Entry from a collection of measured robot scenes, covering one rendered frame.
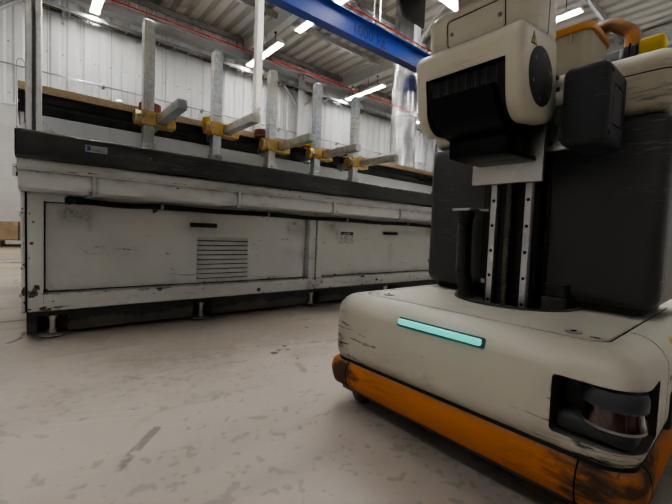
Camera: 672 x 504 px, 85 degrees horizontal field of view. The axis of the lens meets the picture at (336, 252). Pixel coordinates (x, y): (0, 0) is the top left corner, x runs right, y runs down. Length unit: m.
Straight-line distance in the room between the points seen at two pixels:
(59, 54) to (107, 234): 7.58
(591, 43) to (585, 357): 0.74
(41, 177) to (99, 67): 7.76
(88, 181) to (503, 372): 1.35
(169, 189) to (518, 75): 1.22
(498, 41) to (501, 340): 0.52
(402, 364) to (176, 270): 1.24
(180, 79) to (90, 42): 1.67
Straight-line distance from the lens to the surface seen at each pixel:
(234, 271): 1.89
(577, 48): 1.12
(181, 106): 1.33
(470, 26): 0.89
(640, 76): 1.00
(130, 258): 1.76
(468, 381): 0.73
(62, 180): 1.51
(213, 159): 1.58
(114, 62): 9.30
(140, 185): 1.54
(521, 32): 0.78
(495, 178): 0.95
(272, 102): 1.78
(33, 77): 1.54
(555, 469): 0.71
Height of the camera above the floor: 0.43
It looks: 3 degrees down
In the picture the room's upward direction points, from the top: 2 degrees clockwise
